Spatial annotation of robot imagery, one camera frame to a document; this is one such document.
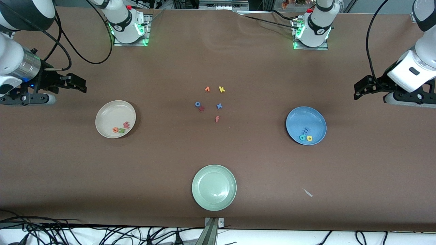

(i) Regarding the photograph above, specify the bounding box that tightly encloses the pale green plate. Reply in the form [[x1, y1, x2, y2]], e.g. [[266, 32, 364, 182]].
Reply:
[[191, 164, 237, 212]]

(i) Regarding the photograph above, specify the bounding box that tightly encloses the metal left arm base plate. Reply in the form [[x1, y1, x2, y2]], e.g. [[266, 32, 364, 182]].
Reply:
[[293, 19, 329, 51]]

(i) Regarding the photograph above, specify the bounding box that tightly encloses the black base power cable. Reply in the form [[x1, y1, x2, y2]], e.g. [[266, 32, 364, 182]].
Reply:
[[141, 10, 165, 26], [237, 14, 300, 29]]

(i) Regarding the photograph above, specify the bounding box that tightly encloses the blue plate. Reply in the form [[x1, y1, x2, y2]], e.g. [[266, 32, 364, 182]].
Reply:
[[285, 106, 327, 146]]

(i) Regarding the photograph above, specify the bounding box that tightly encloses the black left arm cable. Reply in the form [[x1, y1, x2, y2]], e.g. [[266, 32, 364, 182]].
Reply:
[[366, 0, 389, 82]]

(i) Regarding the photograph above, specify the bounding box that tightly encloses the beige brown plate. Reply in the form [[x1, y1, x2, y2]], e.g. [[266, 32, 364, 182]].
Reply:
[[95, 100, 137, 139]]

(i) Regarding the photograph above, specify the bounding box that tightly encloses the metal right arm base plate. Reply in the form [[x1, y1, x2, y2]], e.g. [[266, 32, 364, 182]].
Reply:
[[113, 14, 152, 47]]

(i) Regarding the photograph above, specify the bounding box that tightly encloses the brown table cover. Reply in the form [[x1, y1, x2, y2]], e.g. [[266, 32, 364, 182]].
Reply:
[[0, 6, 436, 232]]

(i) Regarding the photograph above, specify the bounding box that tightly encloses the aluminium frame beam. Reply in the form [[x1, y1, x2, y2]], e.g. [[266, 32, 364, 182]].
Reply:
[[199, 0, 250, 11]]

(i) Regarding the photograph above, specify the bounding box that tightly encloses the black floor cable tangle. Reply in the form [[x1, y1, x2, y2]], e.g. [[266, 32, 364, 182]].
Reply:
[[0, 209, 205, 245]]

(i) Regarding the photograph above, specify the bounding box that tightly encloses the metal table edge bracket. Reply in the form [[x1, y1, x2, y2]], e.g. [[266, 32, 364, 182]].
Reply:
[[196, 217, 225, 245]]

